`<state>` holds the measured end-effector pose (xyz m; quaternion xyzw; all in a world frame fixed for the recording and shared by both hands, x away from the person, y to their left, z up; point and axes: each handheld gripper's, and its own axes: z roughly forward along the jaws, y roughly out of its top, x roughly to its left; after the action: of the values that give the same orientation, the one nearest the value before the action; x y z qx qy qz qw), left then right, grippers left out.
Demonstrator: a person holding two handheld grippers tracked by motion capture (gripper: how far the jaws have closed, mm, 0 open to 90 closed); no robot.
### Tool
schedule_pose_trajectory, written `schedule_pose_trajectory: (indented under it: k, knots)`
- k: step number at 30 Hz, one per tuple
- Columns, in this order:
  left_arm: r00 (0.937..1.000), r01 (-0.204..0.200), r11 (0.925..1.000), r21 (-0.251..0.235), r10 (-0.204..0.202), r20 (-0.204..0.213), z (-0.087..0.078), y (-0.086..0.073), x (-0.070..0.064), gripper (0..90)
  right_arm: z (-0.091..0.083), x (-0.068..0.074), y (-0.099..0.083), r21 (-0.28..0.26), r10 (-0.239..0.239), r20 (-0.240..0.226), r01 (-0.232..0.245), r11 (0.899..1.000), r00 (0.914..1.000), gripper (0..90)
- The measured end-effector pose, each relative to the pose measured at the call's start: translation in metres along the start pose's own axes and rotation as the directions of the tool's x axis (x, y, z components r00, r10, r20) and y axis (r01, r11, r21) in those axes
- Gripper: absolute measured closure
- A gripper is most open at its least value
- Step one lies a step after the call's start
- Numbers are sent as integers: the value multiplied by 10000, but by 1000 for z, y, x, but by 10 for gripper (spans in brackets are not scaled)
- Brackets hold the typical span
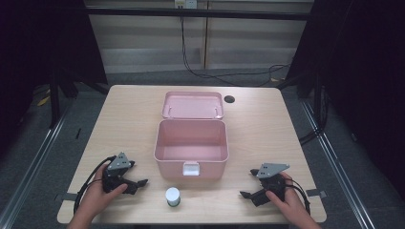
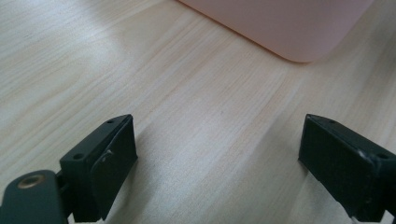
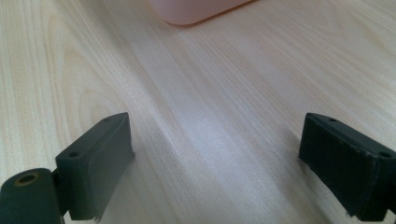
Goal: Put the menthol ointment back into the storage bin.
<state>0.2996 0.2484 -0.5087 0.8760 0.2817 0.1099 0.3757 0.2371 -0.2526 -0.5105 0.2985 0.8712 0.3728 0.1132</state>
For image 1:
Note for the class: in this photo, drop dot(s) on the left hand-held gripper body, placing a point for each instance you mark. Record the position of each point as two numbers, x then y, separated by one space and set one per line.
118 164

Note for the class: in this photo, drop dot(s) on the person's right hand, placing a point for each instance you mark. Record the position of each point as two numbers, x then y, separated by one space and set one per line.
291 203

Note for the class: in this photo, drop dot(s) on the metal floor rail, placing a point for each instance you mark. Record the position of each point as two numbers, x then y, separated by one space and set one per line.
334 159
31 168

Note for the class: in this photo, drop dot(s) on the black curtain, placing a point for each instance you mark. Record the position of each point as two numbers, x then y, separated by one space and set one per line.
366 79
38 47

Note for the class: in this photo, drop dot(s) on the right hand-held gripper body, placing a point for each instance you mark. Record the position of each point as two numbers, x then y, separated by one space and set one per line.
271 170

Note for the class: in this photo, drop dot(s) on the person's left hand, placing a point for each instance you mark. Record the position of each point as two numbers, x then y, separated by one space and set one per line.
95 198

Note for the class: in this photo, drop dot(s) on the yellow floor scrap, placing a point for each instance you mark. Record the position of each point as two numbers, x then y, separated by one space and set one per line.
43 101

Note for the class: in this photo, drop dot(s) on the black horizontal bar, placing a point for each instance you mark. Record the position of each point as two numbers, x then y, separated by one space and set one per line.
197 13

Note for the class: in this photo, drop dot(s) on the black metal stand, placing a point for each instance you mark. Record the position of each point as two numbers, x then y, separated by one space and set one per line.
54 101
318 101

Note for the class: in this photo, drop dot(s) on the pink storage box with lid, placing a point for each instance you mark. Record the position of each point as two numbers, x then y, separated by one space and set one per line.
191 140

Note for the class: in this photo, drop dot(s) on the white wall socket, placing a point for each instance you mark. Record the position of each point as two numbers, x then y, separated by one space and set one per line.
185 3

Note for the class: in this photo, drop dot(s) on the grey tape strip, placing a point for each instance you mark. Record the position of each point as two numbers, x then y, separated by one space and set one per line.
317 193
66 196

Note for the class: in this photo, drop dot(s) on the small white jar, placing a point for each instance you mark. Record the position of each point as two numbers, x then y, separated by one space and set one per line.
172 195

